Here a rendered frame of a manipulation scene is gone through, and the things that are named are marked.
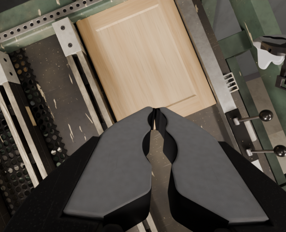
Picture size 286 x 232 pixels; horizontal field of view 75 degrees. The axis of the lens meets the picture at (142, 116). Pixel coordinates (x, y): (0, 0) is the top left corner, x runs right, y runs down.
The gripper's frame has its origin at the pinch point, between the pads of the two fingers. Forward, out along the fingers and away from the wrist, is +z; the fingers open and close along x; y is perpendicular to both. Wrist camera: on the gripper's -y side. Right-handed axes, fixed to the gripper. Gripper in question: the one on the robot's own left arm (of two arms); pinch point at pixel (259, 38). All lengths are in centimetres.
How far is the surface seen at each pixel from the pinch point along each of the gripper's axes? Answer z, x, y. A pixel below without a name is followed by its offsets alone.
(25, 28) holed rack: 47, -55, -10
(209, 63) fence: 24.8, 4.2, 12.5
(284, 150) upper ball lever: -3.8, 11.1, 34.4
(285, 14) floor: 175, 211, 38
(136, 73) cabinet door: 32.7, -21.7, 11.5
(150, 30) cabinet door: 38.8, -11.8, -1.3
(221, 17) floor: 166, 111, 21
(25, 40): 48, -57, -7
